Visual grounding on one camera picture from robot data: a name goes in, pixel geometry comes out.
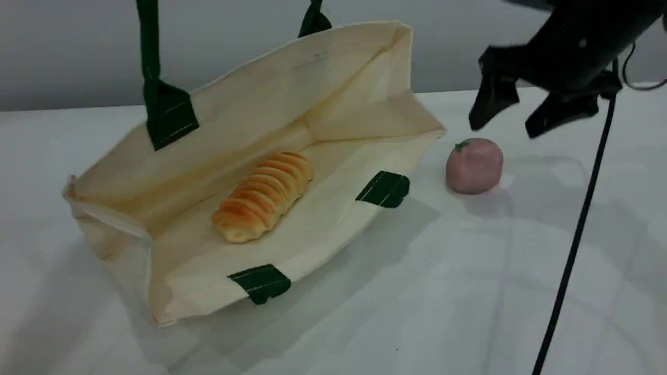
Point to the pink peach with green leaf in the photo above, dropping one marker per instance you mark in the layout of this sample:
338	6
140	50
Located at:
474	169

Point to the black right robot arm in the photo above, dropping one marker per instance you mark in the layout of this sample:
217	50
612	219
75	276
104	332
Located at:
651	13

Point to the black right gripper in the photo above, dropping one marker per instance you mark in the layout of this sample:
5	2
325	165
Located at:
573	47

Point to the long striped golden bread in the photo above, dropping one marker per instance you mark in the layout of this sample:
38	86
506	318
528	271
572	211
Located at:
260	200

